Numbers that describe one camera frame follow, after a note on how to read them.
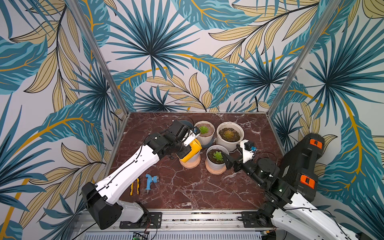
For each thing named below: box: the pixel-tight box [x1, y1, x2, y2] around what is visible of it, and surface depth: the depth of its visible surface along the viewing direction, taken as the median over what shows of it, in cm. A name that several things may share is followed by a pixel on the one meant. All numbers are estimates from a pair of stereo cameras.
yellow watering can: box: [181, 138, 203, 163], surface depth 76 cm
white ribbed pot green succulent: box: [194, 120, 216, 146], surface depth 97 cm
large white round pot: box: [216, 121, 245, 152], surface depth 97 cm
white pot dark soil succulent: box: [205, 144, 230, 175], surface depth 90 cm
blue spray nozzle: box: [145, 174, 159, 194], surface depth 85 cm
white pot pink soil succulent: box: [179, 150, 201, 169], surface depth 94 cm
